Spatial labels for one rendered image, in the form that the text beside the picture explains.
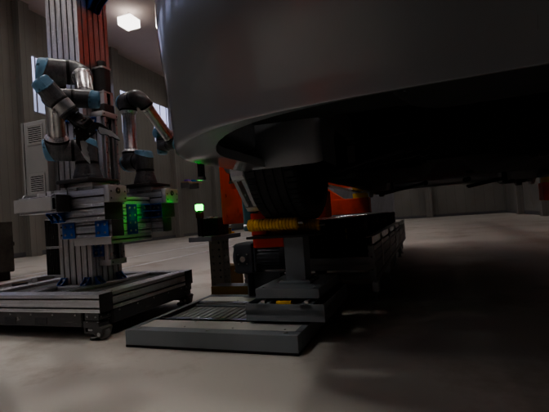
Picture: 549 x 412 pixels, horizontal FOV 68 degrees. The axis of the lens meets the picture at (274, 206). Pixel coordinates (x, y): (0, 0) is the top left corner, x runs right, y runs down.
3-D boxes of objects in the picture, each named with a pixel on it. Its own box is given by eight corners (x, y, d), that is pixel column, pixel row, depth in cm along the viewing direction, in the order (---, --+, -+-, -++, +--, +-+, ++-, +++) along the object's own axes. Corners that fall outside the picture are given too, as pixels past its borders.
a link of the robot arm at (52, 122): (74, 165, 220) (69, 64, 191) (43, 166, 213) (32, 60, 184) (74, 154, 228) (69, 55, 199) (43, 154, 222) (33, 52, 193)
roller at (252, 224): (301, 229, 183) (301, 216, 183) (242, 232, 194) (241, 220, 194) (305, 228, 189) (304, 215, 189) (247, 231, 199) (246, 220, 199)
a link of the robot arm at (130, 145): (131, 169, 268) (126, 87, 270) (118, 172, 277) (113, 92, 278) (146, 171, 278) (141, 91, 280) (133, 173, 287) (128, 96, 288)
